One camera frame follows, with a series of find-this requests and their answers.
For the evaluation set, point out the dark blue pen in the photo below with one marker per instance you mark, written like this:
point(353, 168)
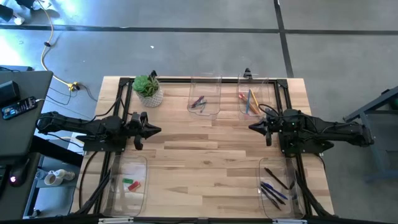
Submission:
point(292, 185)

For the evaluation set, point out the grey metal cart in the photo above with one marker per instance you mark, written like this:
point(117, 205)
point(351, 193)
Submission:
point(382, 149)

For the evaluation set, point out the dark grey crayon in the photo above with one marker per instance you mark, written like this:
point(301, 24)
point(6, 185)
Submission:
point(203, 109)

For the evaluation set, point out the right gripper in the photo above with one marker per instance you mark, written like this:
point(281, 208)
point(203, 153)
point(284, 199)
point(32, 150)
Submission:
point(269, 140)

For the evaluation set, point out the dark green marker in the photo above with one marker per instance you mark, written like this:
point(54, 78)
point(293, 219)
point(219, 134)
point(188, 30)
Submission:
point(202, 103)

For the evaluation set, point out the dark grey desk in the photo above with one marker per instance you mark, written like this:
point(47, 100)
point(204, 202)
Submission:
point(25, 133)

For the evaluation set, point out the blue pencil with pink eraser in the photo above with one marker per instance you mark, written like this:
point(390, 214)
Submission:
point(248, 101)

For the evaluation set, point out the bright blue pen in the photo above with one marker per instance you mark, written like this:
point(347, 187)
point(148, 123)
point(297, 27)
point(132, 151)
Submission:
point(280, 193)

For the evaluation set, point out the black pen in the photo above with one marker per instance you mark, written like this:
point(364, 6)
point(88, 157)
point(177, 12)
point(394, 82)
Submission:
point(273, 194)
point(276, 178)

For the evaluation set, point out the brown pencil with orange eraser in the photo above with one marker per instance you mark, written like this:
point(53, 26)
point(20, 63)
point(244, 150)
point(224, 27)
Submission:
point(242, 96)

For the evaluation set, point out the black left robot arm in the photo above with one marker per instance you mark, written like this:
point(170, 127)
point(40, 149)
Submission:
point(77, 124)

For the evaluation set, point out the person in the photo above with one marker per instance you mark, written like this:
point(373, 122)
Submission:
point(6, 12)

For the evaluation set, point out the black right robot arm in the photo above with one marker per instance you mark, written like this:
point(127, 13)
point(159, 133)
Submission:
point(335, 130)

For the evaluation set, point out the white crumpled object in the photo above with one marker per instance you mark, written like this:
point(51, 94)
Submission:
point(66, 175)

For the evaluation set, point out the black computer mouse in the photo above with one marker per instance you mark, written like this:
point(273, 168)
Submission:
point(18, 174)

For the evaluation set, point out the red eraser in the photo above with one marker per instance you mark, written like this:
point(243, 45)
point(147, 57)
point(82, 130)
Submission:
point(134, 186)

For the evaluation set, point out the succulent in patterned white pot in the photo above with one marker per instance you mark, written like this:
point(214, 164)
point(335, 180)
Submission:
point(149, 90)

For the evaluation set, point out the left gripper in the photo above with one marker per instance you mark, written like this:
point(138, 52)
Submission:
point(139, 141)

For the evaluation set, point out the clear plastic bin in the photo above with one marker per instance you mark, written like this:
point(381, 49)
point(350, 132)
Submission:
point(124, 208)
point(264, 90)
point(280, 214)
point(211, 90)

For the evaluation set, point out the grey shelf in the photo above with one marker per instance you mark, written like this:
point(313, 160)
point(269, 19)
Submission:
point(56, 199)

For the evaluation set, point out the purple pen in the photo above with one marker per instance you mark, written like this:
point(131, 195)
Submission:
point(271, 199)

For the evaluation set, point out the white mug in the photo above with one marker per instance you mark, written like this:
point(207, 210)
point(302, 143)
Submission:
point(51, 180)

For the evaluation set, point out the black box device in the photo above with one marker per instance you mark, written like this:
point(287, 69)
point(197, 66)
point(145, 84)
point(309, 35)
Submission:
point(9, 91)

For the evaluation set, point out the green eraser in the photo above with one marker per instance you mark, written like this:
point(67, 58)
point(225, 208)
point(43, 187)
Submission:
point(127, 180)

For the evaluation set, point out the yellow pencil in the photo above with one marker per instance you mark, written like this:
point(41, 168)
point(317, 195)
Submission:
point(255, 97)

